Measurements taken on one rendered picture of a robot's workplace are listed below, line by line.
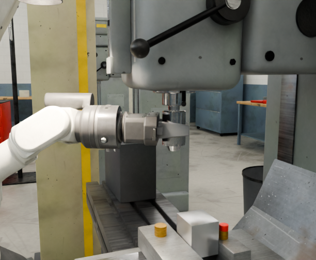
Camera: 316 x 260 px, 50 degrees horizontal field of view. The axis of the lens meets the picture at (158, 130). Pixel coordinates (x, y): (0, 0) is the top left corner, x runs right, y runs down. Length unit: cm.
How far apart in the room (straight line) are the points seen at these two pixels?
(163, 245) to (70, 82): 187
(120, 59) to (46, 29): 176
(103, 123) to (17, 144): 17
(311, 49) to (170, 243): 43
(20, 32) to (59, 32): 736
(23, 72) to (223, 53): 914
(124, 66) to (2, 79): 910
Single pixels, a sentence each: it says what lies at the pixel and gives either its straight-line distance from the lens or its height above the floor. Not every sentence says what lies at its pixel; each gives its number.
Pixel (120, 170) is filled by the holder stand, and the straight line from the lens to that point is 106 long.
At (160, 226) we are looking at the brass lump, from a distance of 62.
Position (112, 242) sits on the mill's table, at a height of 95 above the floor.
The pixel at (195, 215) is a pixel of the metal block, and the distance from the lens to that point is 63.
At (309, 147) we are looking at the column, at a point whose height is 116.
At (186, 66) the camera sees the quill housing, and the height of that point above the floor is 135.
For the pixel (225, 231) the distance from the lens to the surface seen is 62.
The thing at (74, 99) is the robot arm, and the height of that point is 129.
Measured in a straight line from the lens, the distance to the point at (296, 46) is 67.
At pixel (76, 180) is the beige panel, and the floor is 63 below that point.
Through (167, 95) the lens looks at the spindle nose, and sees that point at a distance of 66.
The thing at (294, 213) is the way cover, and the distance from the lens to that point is 91.
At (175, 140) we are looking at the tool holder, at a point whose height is 121.
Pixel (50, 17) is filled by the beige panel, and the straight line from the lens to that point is 239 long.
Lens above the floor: 133
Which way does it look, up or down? 9 degrees down
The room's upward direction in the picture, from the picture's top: straight up
